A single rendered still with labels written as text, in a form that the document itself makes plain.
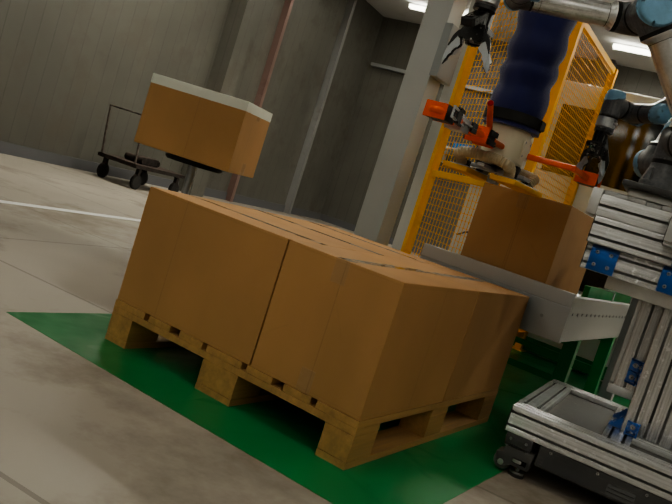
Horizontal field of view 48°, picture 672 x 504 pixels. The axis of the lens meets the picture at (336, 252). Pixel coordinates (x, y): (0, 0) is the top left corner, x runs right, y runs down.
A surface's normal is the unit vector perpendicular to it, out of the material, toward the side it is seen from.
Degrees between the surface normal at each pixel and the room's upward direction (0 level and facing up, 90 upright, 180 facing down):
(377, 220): 90
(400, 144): 90
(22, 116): 90
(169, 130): 90
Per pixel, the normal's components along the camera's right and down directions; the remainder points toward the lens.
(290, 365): -0.51, -0.08
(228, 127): -0.24, 0.01
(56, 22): 0.85, 0.31
